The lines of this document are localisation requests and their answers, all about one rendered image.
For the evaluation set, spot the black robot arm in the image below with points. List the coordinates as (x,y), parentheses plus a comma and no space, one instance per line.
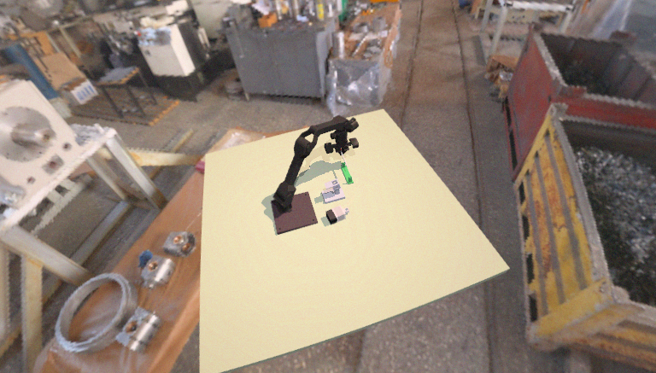
(302,149)

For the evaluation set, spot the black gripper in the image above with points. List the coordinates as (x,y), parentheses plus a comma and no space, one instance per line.
(341,144)

